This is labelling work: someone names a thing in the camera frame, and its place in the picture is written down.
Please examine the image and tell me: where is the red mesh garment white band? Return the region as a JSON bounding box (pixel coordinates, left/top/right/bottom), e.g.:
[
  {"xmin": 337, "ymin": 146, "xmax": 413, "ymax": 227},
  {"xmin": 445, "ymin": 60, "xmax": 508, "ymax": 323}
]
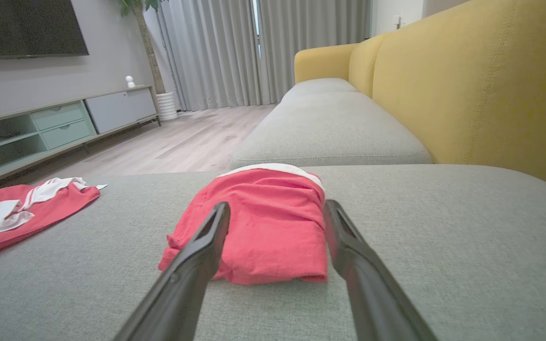
[{"xmin": 158, "ymin": 163, "xmax": 328, "ymax": 286}]

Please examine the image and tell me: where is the yellow sofa back cushion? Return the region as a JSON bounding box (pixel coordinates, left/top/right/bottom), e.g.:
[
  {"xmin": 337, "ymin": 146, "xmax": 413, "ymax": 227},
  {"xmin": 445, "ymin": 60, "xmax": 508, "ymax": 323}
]
[
  {"xmin": 372, "ymin": 0, "xmax": 546, "ymax": 196},
  {"xmin": 348, "ymin": 33, "xmax": 390, "ymax": 98}
]

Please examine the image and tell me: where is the red jersey white striped trim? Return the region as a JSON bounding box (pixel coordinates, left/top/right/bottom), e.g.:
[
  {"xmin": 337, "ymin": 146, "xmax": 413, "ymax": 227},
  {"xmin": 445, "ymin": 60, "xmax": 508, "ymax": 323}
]
[{"xmin": 0, "ymin": 177, "xmax": 108, "ymax": 262}]

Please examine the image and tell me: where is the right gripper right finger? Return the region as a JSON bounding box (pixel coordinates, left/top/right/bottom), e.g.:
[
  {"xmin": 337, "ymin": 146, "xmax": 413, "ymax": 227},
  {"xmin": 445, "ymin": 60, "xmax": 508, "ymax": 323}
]
[{"xmin": 323, "ymin": 199, "xmax": 439, "ymax": 341}]

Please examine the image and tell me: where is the white ribbed plant pot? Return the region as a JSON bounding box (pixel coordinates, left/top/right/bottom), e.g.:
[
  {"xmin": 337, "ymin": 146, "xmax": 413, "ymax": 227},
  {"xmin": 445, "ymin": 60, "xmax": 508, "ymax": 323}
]
[{"xmin": 155, "ymin": 91, "xmax": 179, "ymax": 122}]

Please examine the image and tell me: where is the indoor plant with trunk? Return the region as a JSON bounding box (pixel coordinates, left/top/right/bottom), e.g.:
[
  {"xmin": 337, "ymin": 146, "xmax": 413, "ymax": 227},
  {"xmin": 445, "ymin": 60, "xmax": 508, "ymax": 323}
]
[{"xmin": 116, "ymin": 0, "xmax": 168, "ymax": 95}]

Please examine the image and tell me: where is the grey green TV cabinet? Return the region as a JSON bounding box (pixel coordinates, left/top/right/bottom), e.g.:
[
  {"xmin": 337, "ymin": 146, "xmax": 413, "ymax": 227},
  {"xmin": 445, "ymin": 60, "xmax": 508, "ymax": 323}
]
[{"xmin": 0, "ymin": 84, "xmax": 162, "ymax": 191}]

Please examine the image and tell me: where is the grey curtain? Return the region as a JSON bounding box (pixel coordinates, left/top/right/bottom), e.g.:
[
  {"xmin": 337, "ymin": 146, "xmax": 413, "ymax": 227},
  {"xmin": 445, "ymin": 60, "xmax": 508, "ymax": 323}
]
[
  {"xmin": 143, "ymin": 0, "xmax": 260, "ymax": 112},
  {"xmin": 257, "ymin": 0, "xmax": 373, "ymax": 105}
]

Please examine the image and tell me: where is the black flat television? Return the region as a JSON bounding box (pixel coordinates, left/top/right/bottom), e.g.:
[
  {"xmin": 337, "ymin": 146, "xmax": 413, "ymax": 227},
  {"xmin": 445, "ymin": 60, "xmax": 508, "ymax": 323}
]
[{"xmin": 0, "ymin": 0, "xmax": 89, "ymax": 61}]

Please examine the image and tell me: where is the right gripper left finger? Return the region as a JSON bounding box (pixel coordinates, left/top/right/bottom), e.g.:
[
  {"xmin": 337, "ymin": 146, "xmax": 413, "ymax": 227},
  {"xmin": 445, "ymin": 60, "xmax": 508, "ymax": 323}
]
[{"xmin": 113, "ymin": 201, "xmax": 231, "ymax": 341}]

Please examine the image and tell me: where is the yellow sofa armrest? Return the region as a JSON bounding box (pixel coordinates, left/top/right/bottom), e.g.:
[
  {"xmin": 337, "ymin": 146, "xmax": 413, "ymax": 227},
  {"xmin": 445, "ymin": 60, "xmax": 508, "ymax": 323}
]
[{"xmin": 294, "ymin": 43, "xmax": 360, "ymax": 84}]

